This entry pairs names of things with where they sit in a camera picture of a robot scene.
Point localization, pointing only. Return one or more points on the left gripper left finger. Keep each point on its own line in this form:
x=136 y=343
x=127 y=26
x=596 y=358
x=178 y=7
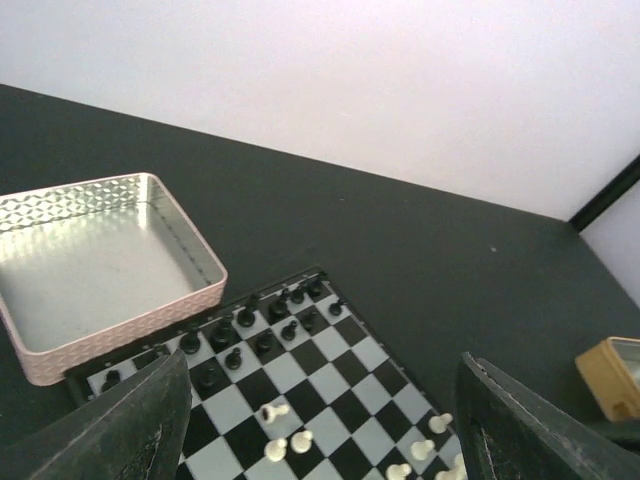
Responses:
x=135 y=430

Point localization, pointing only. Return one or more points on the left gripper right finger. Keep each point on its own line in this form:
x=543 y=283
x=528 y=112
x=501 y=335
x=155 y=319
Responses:
x=508 y=431

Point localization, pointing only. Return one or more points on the white pawn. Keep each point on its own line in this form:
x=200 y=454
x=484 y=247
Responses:
x=457 y=472

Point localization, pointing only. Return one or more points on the white chess piece corner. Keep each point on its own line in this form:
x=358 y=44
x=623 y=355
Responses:
x=438 y=424

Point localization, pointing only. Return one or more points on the white chess piece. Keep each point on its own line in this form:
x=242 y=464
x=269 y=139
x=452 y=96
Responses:
x=420 y=450
x=398 y=471

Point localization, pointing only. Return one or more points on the pile of white chess pieces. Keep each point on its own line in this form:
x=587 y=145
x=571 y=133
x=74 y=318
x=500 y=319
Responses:
x=281 y=425

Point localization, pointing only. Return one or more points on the black chess pieces row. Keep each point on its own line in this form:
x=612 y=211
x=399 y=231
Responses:
x=288 y=328

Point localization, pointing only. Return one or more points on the gold metal tin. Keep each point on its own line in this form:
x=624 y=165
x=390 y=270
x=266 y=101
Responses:
x=611 y=372

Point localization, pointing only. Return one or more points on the black white chessboard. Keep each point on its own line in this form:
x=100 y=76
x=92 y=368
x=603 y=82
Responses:
x=363 y=407

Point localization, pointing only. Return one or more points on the pink metal tin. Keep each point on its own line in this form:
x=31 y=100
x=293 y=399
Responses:
x=92 y=266

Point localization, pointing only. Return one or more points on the black frame post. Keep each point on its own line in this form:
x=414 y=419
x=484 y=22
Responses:
x=607 y=196

